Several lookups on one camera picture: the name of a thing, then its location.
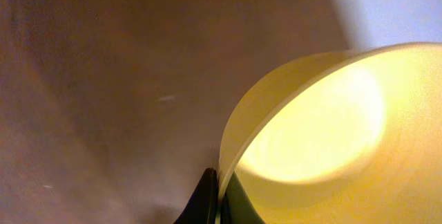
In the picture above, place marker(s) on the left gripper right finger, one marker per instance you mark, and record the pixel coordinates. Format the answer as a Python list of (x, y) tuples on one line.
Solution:
[(236, 208)]

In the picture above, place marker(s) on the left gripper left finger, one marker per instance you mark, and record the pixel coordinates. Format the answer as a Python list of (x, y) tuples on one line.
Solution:
[(203, 204)]

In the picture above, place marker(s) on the yellow bowl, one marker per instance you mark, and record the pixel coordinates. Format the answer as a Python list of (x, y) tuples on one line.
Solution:
[(341, 138)]

